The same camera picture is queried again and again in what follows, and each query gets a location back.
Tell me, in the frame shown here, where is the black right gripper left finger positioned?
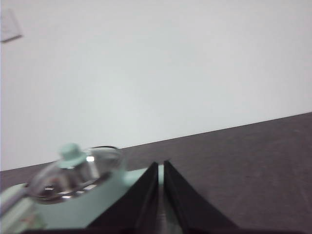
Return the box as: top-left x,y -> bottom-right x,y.
86,161 -> 159,230

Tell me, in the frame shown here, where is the green pot with handle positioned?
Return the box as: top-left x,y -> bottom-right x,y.
31,168 -> 183,231

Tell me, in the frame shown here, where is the white wall socket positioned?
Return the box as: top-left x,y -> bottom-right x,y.
0,9 -> 24,43

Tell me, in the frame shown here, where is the glass lid with green knob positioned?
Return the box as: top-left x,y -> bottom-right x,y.
26,143 -> 127,204

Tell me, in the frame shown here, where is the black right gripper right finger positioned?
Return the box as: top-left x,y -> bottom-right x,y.
164,160 -> 239,231

